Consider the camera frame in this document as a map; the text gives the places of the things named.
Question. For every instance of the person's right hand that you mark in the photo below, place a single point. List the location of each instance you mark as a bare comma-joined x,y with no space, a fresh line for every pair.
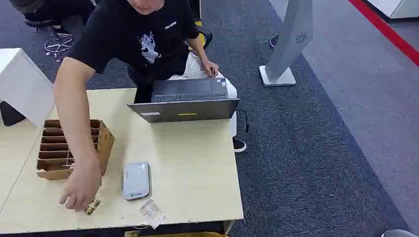
82,186

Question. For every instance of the person's left hand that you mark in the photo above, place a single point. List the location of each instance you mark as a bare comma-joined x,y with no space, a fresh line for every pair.
209,68

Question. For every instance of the gold card stack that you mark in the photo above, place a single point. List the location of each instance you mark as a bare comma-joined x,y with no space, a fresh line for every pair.
92,206

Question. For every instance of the yellow black seat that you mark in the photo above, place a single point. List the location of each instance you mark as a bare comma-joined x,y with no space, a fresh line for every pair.
205,36

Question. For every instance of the wooden slotted card box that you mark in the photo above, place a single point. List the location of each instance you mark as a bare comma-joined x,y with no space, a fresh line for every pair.
104,144

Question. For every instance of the grey laptop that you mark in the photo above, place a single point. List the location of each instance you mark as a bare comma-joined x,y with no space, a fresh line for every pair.
186,111

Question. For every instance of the grey flat card reader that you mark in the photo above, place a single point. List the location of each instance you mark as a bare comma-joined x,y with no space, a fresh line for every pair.
136,180

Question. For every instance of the black round base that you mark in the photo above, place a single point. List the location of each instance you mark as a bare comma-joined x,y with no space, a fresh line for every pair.
273,42

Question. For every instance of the clear plastic wrapper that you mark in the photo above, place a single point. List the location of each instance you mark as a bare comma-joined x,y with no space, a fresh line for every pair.
152,213

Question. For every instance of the person's black shoe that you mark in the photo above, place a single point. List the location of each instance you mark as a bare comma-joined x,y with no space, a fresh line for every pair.
239,145

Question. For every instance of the grey kiosk stand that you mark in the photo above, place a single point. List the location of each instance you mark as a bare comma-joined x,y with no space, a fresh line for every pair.
289,42

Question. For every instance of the person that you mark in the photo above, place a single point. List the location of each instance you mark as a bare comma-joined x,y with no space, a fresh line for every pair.
131,36

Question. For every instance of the white cabinet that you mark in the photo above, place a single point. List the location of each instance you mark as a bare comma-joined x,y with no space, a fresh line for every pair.
23,85

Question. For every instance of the black office chair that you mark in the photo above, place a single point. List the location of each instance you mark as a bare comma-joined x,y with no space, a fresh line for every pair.
55,13

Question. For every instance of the white furniture piece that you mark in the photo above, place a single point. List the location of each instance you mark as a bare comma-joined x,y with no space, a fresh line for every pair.
396,7

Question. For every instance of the grey rounded object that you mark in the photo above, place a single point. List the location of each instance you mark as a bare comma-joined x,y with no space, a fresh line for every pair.
397,234

